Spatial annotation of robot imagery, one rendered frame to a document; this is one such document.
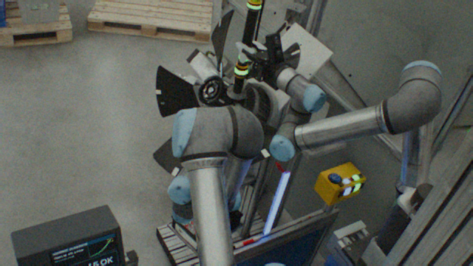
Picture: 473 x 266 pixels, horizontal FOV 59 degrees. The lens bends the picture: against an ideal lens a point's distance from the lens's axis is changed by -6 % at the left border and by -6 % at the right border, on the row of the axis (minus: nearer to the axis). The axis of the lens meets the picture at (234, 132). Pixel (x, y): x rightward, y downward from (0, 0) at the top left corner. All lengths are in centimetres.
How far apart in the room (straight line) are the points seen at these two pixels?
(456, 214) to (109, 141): 271
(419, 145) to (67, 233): 99
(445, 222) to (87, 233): 81
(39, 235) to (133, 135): 217
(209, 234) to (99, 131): 235
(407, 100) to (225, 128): 45
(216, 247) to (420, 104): 60
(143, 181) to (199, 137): 193
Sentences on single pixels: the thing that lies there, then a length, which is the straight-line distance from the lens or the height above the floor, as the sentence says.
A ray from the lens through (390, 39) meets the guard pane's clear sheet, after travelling 197.
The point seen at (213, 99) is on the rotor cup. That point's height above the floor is 121.
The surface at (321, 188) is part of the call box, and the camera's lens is 169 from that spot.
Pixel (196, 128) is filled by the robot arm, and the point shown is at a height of 151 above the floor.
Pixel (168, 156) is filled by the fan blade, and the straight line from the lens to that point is 172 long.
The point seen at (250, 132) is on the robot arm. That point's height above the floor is 149.
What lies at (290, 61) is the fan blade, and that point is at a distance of 157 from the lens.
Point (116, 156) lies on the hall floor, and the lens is 312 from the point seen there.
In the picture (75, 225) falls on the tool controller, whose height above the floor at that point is 124.
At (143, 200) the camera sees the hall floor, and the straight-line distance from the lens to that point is 285.
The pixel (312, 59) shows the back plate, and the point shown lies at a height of 131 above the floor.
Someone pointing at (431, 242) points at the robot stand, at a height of 159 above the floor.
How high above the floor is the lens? 218
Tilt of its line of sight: 40 degrees down
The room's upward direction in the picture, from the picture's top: 12 degrees clockwise
